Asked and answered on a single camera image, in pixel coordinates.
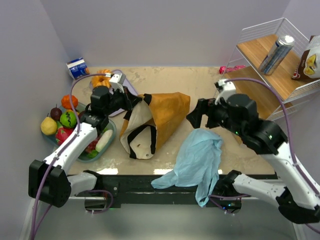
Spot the brown Trader Joe's tote bag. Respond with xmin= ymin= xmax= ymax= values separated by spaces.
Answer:
xmin=119 ymin=92 xmax=191 ymax=160

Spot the light blue plastic bag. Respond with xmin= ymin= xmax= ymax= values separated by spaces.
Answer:
xmin=151 ymin=128 xmax=223 ymax=208

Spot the blue silver drink can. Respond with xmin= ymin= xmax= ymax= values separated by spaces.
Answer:
xmin=258 ymin=35 xmax=295 ymax=75

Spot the brown white chips bag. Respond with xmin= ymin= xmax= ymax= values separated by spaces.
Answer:
xmin=291 ymin=35 xmax=320 ymax=81

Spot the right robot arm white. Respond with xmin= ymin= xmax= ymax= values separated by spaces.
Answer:
xmin=186 ymin=93 xmax=320 ymax=224

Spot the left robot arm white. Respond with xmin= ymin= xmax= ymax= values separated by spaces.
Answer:
xmin=28 ymin=86 xmax=142 ymax=208

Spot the lavender cutting board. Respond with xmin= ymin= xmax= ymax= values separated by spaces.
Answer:
xmin=90 ymin=70 xmax=138 ymax=117

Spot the orange bundt cake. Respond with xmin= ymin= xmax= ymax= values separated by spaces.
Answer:
xmin=91 ymin=69 xmax=112 ymax=88

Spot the white radish toy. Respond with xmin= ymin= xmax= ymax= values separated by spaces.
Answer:
xmin=95 ymin=129 xmax=114 ymax=153

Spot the pink wrapped item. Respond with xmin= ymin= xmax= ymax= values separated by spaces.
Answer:
xmin=219 ymin=65 xmax=246 ymax=75

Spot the blue white carton box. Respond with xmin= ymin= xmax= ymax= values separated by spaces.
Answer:
xmin=66 ymin=57 xmax=90 ymax=80

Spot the orange pumpkin toy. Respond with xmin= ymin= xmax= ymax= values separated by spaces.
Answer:
xmin=61 ymin=94 xmax=79 ymax=110

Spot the green watermelon toy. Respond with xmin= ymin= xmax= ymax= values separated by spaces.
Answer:
xmin=59 ymin=111 xmax=77 ymax=129

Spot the red grape bunch toy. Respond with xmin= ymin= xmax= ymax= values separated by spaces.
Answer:
xmin=84 ymin=139 xmax=99 ymax=154

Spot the green leafy vegetable toy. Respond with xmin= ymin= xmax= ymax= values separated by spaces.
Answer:
xmin=87 ymin=149 xmax=99 ymax=159

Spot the teal fruit tray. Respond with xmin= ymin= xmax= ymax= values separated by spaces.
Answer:
xmin=41 ymin=103 xmax=117 ymax=169

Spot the dark red apple toy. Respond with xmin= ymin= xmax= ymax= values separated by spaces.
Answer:
xmin=50 ymin=105 xmax=63 ymax=121

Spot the pink dragon fruit toy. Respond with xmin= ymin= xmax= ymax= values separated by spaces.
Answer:
xmin=55 ymin=127 xmax=74 ymax=146

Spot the yellow pear toy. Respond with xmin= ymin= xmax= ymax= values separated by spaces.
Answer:
xmin=40 ymin=114 xmax=58 ymax=136

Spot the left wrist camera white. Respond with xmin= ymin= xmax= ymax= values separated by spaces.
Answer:
xmin=105 ymin=73 xmax=126 ymax=93

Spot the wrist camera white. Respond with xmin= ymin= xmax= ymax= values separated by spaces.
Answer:
xmin=105 ymin=73 xmax=126 ymax=93
xmin=214 ymin=79 xmax=236 ymax=105

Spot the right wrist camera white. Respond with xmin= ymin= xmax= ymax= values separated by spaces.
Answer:
xmin=214 ymin=79 xmax=236 ymax=105

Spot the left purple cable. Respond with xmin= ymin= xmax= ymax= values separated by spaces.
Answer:
xmin=29 ymin=69 xmax=123 ymax=240

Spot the purple cable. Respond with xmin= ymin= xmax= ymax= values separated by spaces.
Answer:
xmin=224 ymin=77 xmax=320 ymax=235
xmin=29 ymin=69 xmax=123 ymax=240

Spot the white wire wooden shelf rack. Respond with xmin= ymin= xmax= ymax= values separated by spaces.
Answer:
xmin=214 ymin=17 xmax=320 ymax=122

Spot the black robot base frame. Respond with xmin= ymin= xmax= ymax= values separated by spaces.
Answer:
xmin=67 ymin=170 xmax=253 ymax=213

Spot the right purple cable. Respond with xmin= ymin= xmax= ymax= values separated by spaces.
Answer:
xmin=224 ymin=77 xmax=320 ymax=235

